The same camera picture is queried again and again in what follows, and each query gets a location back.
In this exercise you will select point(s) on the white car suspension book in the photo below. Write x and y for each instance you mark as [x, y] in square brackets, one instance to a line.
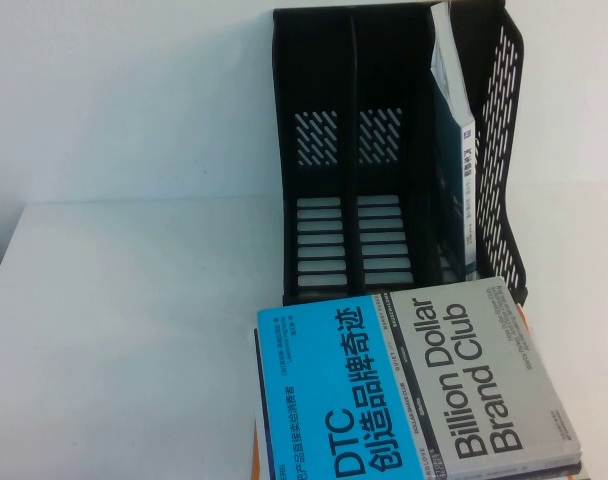
[454, 75]

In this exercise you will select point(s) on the blue and grey book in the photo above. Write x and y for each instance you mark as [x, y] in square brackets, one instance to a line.
[384, 390]

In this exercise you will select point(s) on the black plastic book stand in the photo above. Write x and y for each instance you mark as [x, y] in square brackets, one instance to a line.
[324, 65]

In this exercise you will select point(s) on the orange cover book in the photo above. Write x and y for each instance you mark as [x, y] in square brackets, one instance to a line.
[254, 460]

